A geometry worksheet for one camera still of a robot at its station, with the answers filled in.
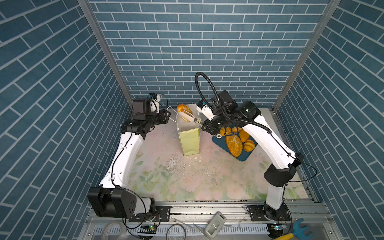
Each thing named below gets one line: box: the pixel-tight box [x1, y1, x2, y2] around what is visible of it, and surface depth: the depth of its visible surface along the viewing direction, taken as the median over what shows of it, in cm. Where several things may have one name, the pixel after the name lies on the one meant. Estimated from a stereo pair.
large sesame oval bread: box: [226, 134, 243, 158], surface depth 96 cm
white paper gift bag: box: [176, 103, 202, 156], surface depth 80 cm
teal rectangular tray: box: [212, 133, 258, 161], surface depth 100 cm
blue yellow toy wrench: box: [274, 218, 313, 240], surface depth 69 cm
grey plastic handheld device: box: [205, 211, 227, 240], surface depth 70 cm
